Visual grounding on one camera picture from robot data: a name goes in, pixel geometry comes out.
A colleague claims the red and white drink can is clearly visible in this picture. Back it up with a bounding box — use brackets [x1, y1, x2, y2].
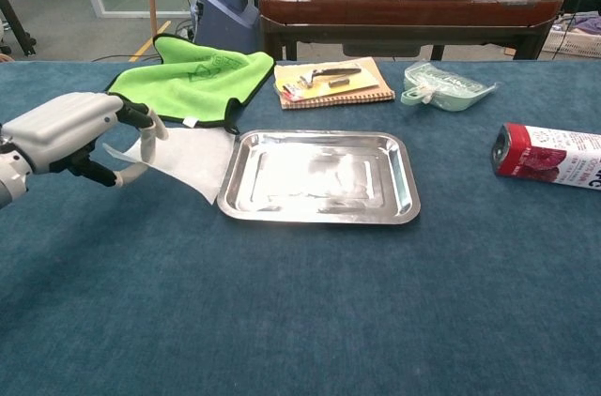
[490, 122, 601, 190]

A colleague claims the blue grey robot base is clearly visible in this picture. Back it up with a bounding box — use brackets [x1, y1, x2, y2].
[193, 0, 261, 54]

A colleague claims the razor in yellow blister pack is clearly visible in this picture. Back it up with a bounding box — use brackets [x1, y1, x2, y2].
[273, 61, 380, 103]

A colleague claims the brown mahjong table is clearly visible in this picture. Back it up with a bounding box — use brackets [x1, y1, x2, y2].
[257, 0, 565, 62]

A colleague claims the black tripod leg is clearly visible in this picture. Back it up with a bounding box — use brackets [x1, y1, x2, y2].
[0, 0, 38, 58]

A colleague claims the mint green packaged dustpan set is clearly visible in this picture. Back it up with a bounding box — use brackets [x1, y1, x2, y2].
[400, 60, 499, 113]

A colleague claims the white paper sheet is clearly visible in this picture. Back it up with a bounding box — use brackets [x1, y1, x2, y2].
[101, 127, 236, 206]

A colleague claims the green microfiber cloth black trim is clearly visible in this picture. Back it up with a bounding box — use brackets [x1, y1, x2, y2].
[103, 33, 276, 135]

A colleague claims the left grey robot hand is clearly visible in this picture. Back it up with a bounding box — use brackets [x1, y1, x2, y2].
[0, 91, 169, 189]

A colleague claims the stainless steel tray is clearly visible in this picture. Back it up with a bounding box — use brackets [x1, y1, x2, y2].
[216, 129, 422, 226]

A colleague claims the brown spiral notebook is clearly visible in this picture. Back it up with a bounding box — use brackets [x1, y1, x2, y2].
[273, 56, 396, 111]

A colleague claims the white plastic basket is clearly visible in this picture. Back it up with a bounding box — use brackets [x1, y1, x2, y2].
[539, 15, 601, 59]

